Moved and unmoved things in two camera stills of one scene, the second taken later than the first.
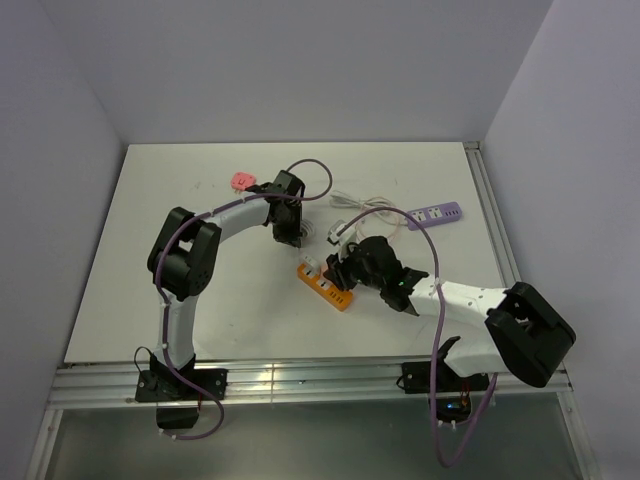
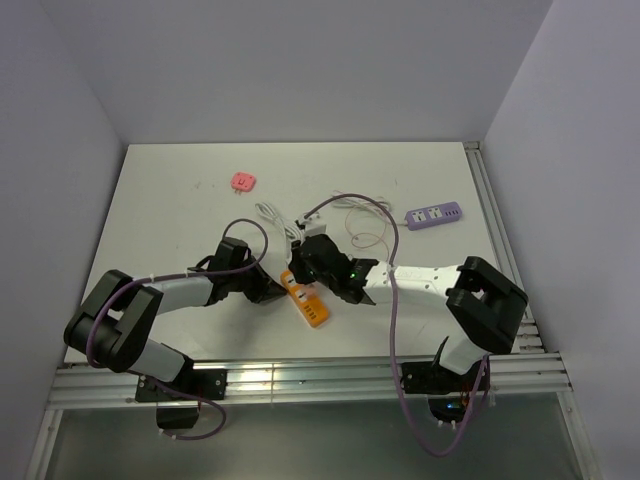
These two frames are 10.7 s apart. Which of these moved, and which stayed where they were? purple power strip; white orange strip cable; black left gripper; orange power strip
Moved: white orange strip cable; orange power strip; black left gripper
Stayed: purple power strip
